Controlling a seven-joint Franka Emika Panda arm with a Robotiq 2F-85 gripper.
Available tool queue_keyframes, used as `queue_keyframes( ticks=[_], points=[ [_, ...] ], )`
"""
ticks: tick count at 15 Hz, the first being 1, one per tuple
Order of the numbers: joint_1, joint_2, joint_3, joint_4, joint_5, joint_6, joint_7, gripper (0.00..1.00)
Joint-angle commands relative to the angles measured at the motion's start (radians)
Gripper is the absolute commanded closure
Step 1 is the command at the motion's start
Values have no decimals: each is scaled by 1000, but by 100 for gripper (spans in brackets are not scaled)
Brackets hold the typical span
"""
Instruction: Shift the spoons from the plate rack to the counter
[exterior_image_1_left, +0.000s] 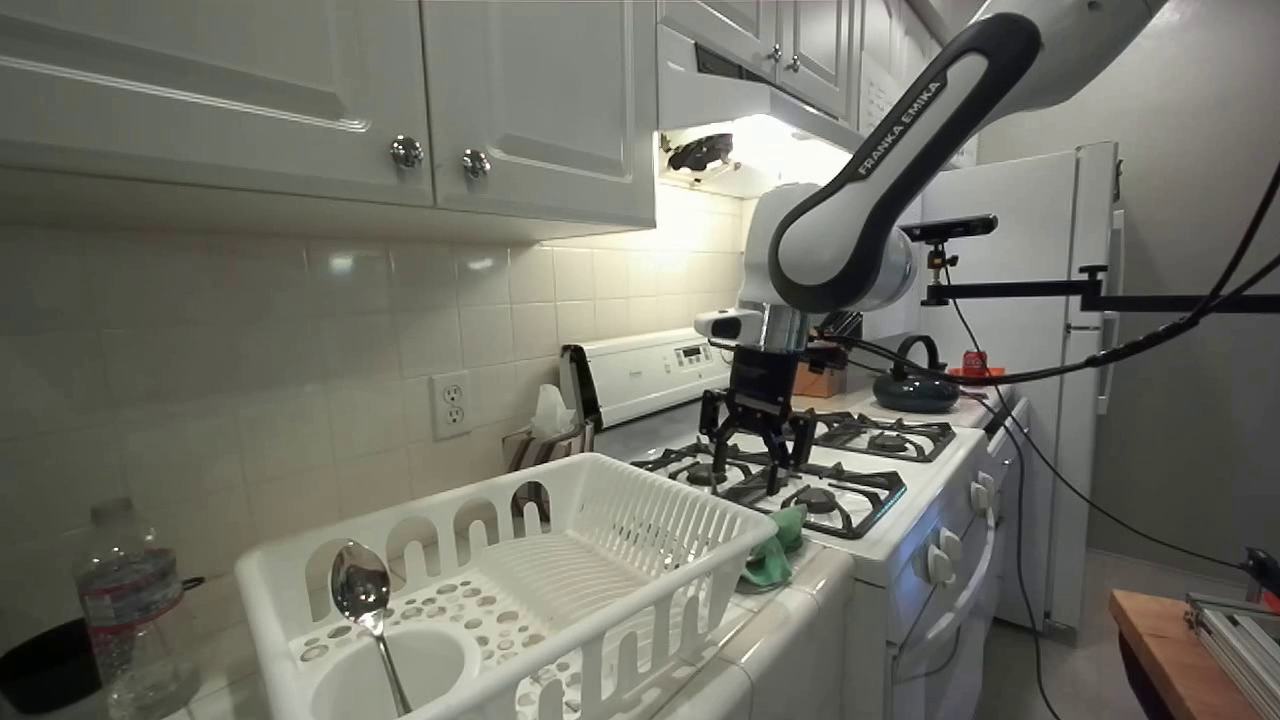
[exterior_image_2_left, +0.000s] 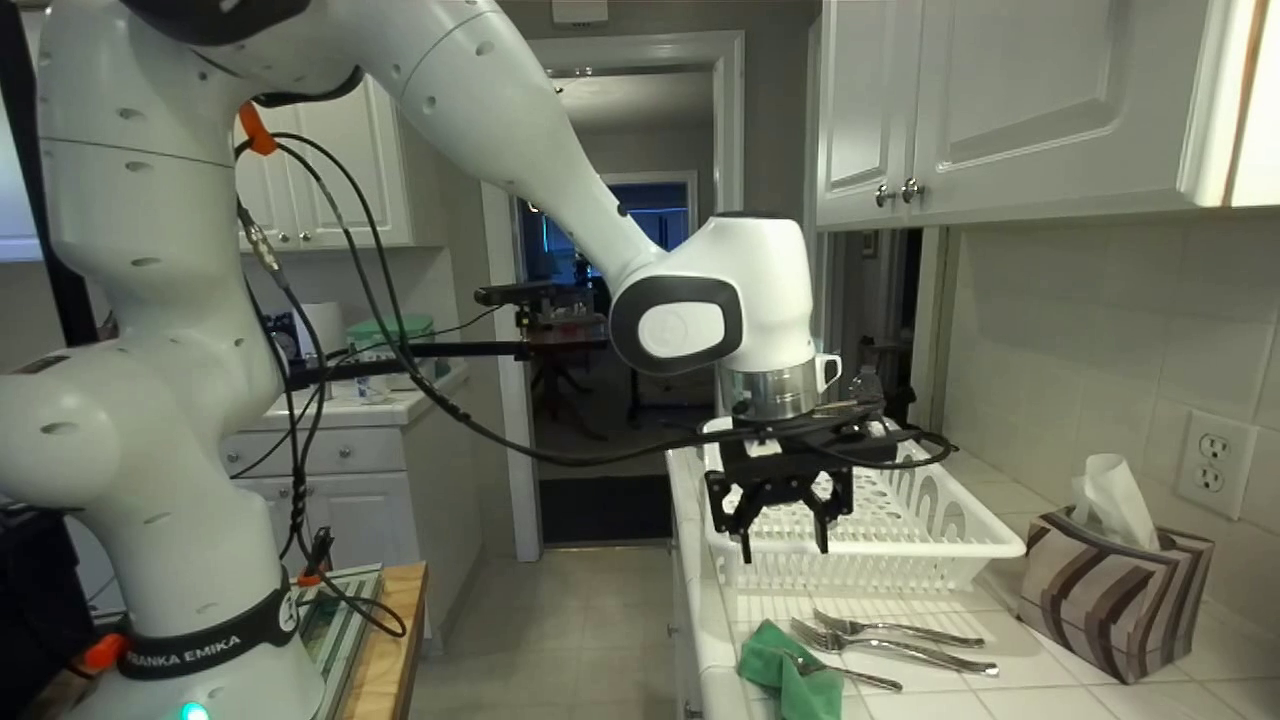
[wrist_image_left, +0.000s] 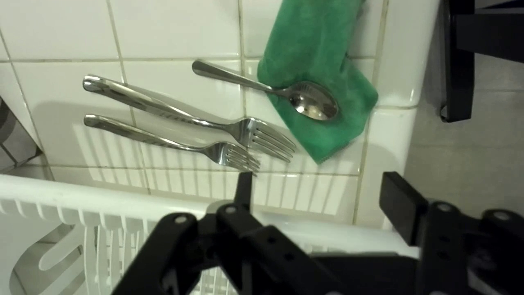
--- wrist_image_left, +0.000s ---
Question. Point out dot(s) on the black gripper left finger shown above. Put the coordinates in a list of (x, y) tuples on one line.
[(239, 245)]

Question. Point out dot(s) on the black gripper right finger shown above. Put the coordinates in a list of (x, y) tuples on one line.
[(468, 250)]

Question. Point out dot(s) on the small silver fork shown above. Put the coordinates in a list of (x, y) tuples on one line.
[(147, 136)]

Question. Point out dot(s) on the green cloth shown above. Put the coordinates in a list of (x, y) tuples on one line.
[(311, 49)]

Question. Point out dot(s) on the black metal frame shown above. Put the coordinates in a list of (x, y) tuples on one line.
[(458, 54)]

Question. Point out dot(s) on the white plastic dish rack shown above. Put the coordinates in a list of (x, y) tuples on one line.
[(54, 196)]

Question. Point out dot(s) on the silver metal spoon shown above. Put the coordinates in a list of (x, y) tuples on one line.
[(312, 100)]

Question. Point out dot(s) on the large silver fork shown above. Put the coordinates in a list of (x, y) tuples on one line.
[(163, 106)]

